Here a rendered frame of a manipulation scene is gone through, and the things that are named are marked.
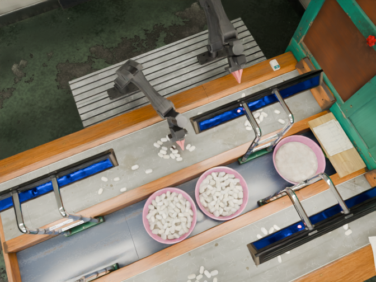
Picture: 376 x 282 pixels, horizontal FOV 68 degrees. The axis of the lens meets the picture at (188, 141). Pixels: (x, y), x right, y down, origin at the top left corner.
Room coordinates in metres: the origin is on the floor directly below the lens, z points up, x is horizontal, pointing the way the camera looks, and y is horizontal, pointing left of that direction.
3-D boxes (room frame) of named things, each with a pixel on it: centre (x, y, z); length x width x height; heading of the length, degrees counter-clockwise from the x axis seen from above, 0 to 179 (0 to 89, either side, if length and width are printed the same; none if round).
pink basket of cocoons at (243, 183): (0.20, -0.16, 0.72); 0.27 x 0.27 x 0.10
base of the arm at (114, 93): (0.87, 0.37, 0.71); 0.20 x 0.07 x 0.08; 111
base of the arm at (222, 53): (1.08, -0.19, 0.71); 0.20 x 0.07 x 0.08; 111
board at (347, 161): (0.42, -0.77, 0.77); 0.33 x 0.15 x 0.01; 20
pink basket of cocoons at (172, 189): (0.10, 0.11, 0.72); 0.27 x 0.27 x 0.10
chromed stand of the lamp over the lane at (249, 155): (0.48, -0.34, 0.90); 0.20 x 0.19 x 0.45; 110
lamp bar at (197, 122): (0.55, -0.31, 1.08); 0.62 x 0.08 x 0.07; 110
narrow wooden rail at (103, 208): (0.30, 0.05, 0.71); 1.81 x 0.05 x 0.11; 110
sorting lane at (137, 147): (0.46, 0.12, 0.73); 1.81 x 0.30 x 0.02; 110
